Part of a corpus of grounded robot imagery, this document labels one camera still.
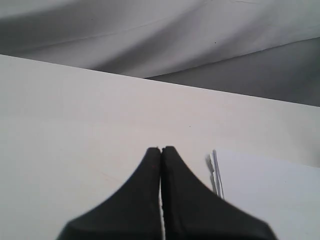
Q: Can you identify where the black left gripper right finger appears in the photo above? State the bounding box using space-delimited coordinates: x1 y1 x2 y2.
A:
161 146 277 240

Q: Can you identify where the white paper stack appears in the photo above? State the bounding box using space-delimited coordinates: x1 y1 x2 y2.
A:
205 150 320 240

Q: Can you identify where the white backdrop cloth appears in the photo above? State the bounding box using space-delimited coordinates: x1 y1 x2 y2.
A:
0 0 320 106

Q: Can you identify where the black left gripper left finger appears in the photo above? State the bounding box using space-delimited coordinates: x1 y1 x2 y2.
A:
58 147 162 240

